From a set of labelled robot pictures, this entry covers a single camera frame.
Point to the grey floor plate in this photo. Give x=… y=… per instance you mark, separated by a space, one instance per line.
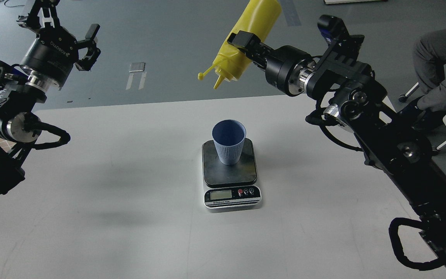
x=137 y=67

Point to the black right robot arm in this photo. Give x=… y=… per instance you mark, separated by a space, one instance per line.
x=347 y=94

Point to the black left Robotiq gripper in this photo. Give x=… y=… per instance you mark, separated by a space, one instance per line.
x=55 y=50

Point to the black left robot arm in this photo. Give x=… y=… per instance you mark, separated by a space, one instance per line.
x=21 y=130

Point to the seated person in grey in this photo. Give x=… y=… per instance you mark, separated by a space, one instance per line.
x=429 y=59

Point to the yellow squeeze bottle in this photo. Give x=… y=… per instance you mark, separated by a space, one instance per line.
x=258 y=17

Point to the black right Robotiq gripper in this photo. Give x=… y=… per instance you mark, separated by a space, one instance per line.
x=282 y=66

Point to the black digital kitchen scale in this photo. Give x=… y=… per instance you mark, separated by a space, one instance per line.
x=226 y=187

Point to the blue ribbed plastic cup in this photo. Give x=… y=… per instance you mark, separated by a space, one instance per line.
x=228 y=137

